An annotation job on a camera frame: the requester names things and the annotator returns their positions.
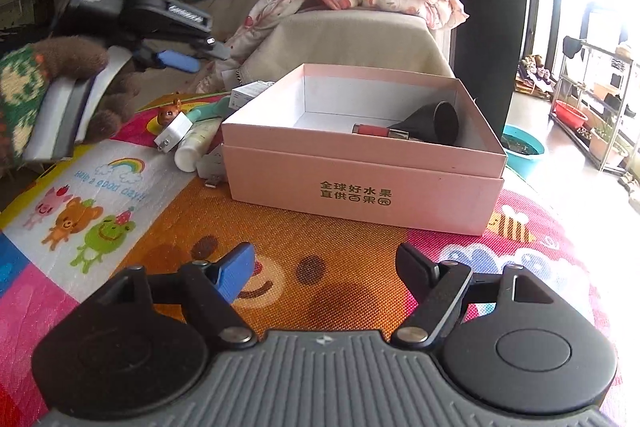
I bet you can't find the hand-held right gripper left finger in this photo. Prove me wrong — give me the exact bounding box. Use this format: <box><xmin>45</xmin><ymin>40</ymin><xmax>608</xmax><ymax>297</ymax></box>
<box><xmin>112</xmin><ymin>242</ymin><xmax>258</xmax><ymax>351</ymax></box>

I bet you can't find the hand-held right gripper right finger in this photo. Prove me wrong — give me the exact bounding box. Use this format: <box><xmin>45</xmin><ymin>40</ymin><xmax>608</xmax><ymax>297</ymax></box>
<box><xmin>390</xmin><ymin>243</ymin><xmax>538</xmax><ymax>353</ymax></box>

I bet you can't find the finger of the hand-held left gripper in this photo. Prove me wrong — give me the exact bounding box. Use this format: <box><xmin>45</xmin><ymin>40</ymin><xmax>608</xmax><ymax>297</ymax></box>
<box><xmin>131</xmin><ymin>48</ymin><xmax>202</xmax><ymax>74</ymax></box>
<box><xmin>145</xmin><ymin>34</ymin><xmax>233</xmax><ymax>60</ymax></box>

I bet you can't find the teal crank handle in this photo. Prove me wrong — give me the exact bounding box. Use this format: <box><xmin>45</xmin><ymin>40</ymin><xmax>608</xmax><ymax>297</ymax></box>
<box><xmin>192</xmin><ymin>99</ymin><xmax>236</xmax><ymax>122</ymax></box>

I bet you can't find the small white box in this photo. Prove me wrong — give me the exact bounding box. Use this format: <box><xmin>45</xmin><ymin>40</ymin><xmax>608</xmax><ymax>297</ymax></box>
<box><xmin>230</xmin><ymin>80</ymin><xmax>276</xmax><ymax>110</ymax></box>

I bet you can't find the white charger plug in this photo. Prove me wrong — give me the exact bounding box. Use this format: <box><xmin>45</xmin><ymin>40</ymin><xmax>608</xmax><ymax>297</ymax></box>
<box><xmin>152</xmin><ymin>113</ymin><xmax>195</xmax><ymax>154</ymax></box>

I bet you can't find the cream lotion tube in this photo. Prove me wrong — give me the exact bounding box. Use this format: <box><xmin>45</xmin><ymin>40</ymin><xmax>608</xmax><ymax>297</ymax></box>
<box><xmin>174</xmin><ymin>117</ymin><xmax>223</xmax><ymax>174</ymax></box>

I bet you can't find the pink cardboard box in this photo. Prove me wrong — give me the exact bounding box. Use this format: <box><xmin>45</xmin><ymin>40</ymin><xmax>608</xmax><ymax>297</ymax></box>
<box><xmin>221</xmin><ymin>63</ymin><xmax>508</xmax><ymax>237</ymax></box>

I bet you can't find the small brown animal figurine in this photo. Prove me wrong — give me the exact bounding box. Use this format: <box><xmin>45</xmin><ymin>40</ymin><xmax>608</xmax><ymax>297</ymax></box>
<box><xmin>157</xmin><ymin>97</ymin><xmax>183</xmax><ymax>128</ymax></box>

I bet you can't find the brown plush toy knitted sweater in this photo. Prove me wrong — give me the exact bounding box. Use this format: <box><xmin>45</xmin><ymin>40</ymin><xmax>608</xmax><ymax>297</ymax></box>
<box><xmin>0</xmin><ymin>36</ymin><xmax>143</xmax><ymax>168</ymax></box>

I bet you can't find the colourful cartoon play mat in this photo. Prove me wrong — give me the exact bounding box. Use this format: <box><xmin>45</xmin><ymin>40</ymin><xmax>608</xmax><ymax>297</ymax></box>
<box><xmin>0</xmin><ymin>92</ymin><xmax>626</xmax><ymax>427</ymax></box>

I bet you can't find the grey usb adapter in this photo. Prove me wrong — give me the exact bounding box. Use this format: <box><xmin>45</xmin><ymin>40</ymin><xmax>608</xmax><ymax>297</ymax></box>
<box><xmin>195</xmin><ymin>144</ymin><xmax>226</xmax><ymax>188</ymax></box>

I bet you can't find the beige sofa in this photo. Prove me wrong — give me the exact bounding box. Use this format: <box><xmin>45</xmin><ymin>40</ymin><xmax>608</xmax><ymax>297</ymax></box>
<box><xmin>107</xmin><ymin>0</ymin><xmax>458</xmax><ymax>108</ymax></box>

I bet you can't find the red lipstick tube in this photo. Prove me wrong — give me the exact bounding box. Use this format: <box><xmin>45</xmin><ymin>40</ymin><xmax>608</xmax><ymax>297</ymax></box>
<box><xmin>352</xmin><ymin>123</ymin><xmax>413</xmax><ymax>142</ymax></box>

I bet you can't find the black funnel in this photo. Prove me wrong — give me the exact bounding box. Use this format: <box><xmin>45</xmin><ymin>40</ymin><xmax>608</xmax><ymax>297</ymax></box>
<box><xmin>387</xmin><ymin>101</ymin><xmax>461</xmax><ymax>146</ymax></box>

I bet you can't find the teal plastic basin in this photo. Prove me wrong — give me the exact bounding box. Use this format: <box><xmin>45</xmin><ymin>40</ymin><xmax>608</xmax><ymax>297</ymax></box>
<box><xmin>500</xmin><ymin>124</ymin><xmax>547</xmax><ymax>180</ymax></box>

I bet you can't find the red plastic basin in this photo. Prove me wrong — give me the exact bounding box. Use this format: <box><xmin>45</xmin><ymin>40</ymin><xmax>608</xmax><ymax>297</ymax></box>
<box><xmin>554</xmin><ymin>101</ymin><xmax>590</xmax><ymax>128</ymax></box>

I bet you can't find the pile of shoes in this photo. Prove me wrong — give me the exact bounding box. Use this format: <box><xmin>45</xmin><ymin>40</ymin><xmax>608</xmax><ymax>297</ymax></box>
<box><xmin>517</xmin><ymin>54</ymin><xmax>556</xmax><ymax>98</ymax></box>

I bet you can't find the potted plant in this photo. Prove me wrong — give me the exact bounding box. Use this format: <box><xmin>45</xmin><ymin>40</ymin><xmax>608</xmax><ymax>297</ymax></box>
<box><xmin>590</xmin><ymin>122</ymin><xmax>631</xmax><ymax>162</ymax></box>

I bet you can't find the metal shelf rack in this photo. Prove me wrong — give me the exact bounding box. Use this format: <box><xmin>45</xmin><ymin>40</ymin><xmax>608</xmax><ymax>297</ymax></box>
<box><xmin>550</xmin><ymin>37</ymin><xmax>640</xmax><ymax>172</ymax></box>

